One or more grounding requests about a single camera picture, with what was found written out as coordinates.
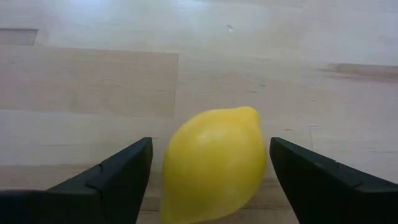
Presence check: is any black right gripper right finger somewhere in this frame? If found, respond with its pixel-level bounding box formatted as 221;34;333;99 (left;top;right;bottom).
269;136;398;224

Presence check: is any yellow lemon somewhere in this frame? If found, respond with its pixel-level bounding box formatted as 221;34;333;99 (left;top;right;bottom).
160;105;268;224

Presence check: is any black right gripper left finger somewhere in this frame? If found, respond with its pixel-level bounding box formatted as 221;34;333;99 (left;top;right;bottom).
0;136;154;224

